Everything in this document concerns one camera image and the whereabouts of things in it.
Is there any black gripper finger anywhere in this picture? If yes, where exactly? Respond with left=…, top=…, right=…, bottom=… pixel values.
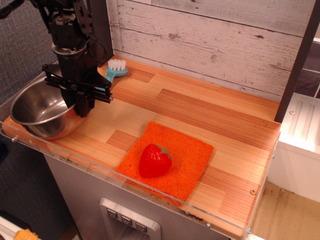
left=75, top=93, right=95, bottom=118
left=60, top=87, right=76, bottom=108

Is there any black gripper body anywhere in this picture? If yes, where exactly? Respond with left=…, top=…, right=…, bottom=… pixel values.
left=42, top=48, right=113, bottom=103

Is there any stainless steel pot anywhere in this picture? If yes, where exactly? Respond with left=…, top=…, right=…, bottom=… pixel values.
left=10, top=77, right=86, bottom=140

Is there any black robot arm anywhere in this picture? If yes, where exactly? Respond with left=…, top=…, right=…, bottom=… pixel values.
left=31, top=0, right=113, bottom=118

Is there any teal dish brush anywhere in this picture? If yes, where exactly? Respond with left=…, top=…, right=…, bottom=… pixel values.
left=105, top=59, right=128, bottom=84

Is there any clear acrylic table guard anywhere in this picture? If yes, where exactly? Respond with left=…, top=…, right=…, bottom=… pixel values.
left=1, top=119, right=267, bottom=240

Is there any red plastic strawberry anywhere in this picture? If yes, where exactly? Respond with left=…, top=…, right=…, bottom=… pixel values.
left=138, top=144, right=173, bottom=178

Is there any grey toy fridge cabinet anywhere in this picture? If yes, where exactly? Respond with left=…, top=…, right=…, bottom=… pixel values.
left=45, top=156, right=228, bottom=240

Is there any silver dispenser panel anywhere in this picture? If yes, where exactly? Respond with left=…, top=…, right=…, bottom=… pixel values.
left=99, top=197, right=162, bottom=240

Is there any orange knitted cloth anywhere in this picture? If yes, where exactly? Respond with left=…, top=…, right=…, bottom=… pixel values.
left=115, top=121, right=214, bottom=201

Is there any yellow toy food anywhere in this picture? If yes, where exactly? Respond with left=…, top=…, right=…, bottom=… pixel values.
left=13, top=229, right=39, bottom=240

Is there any white toy sink unit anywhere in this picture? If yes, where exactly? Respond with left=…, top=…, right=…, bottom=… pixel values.
left=267, top=93, right=320, bottom=202

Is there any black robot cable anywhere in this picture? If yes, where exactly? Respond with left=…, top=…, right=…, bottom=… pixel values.
left=86, top=33, right=108, bottom=65

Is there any dark vertical post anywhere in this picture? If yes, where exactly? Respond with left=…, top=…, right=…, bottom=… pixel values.
left=274, top=0, right=320, bottom=123

